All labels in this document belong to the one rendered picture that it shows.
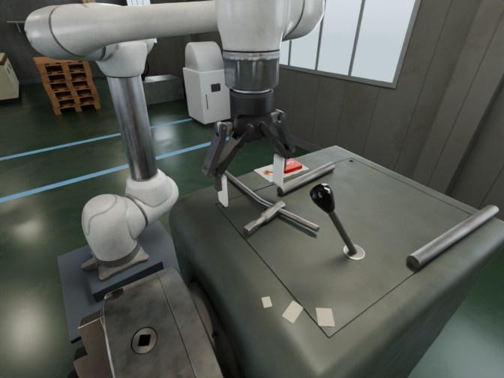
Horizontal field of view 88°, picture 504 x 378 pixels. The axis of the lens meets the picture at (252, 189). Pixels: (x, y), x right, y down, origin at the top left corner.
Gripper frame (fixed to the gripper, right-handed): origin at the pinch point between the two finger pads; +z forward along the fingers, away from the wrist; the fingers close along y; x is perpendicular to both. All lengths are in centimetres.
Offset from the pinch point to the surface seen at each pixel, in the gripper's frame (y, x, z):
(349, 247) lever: -6.8, 20.9, 2.8
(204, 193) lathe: 6.8, -10.7, 4.7
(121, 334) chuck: 29.5, 13.2, 6.6
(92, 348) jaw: 34.8, 8.4, 13.2
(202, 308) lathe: 17.8, 12.5, 11.3
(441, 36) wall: -240, -89, -18
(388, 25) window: -234, -136, -26
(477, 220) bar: -33.4, 29.2, 2.9
